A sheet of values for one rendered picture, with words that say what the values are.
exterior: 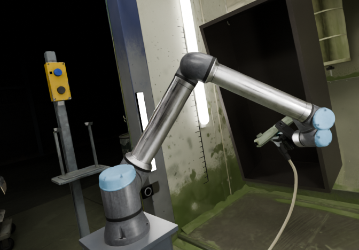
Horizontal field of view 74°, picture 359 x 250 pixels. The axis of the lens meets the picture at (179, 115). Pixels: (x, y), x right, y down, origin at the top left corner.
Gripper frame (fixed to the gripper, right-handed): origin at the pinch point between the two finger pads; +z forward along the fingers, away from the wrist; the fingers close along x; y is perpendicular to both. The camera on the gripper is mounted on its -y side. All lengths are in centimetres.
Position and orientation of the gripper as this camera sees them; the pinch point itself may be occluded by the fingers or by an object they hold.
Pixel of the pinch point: (273, 136)
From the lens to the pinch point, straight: 155.4
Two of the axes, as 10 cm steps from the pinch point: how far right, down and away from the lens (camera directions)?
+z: -2.4, 1.3, 9.6
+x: 7.9, -5.5, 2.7
